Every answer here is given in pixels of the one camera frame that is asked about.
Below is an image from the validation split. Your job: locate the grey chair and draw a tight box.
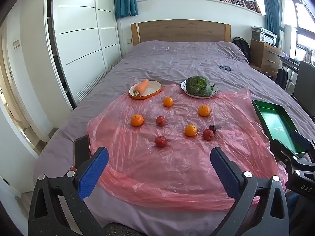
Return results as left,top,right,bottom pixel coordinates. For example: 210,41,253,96
292,61,315,118

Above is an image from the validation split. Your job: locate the white dark-rimmed plate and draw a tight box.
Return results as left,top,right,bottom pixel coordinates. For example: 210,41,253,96
180,80,219,99

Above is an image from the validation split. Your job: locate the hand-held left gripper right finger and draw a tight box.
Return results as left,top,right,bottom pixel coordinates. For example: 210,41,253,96
210,147,290,236

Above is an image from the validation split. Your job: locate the green rectangular tray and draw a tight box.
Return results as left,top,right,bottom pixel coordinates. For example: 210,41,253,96
251,100,308,159

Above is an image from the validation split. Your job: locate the green leafy cabbage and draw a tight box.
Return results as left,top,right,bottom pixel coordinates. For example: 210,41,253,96
185,76,214,96

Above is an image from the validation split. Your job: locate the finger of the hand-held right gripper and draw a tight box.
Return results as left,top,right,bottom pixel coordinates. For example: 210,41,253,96
290,130,315,153
269,139,299,168

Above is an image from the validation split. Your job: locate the carrot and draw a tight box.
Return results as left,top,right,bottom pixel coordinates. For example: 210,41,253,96
133,79,149,97

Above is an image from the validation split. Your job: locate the black backpack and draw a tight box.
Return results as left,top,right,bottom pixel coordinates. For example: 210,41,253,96
232,37,251,63

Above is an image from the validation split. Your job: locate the orange-rimmed oval plate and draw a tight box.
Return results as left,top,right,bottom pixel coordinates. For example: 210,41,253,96
129,80,162,100

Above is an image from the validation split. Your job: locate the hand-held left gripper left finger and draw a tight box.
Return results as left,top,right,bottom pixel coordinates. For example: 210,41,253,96
28,147,109,236

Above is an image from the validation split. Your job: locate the pink plastic sheet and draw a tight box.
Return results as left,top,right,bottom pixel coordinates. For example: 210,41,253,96
87,84,288,212

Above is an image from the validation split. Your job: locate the wooden dresser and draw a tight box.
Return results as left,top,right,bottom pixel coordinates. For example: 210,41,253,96
250,39,282,78

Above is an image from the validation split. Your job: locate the wooden headboard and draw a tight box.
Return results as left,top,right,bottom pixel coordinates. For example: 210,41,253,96
130,20,232,47

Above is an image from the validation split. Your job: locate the white wardrobe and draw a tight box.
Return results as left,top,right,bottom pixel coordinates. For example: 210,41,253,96
44,0,122,110

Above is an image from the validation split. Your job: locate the dark smartphone with red case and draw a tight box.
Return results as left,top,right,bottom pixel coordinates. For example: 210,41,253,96
73,135,91,171

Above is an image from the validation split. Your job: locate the dark hanging bag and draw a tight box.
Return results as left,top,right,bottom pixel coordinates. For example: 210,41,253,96
275,65,288,90

